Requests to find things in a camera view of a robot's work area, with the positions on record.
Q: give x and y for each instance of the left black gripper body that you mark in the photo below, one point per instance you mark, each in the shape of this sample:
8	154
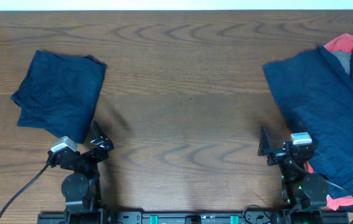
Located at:
93	162

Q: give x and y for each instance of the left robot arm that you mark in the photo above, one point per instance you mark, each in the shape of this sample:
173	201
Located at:
81	189

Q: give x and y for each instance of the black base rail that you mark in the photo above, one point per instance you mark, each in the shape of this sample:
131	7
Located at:
247	216

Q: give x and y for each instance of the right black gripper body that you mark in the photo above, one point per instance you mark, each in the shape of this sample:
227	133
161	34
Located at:
277	158

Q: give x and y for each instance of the navy blue denim shorts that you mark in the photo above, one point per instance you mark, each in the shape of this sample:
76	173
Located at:
290	81

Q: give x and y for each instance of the folded navy shorts left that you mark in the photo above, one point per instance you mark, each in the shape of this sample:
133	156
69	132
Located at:
59	94

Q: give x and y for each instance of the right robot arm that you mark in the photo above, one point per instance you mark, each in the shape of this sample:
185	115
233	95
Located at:
305	192

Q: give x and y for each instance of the grey t-shirt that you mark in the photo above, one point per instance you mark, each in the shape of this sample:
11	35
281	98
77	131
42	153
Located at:
345	60

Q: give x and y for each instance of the red garment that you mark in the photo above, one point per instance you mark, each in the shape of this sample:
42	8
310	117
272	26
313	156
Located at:
342	43

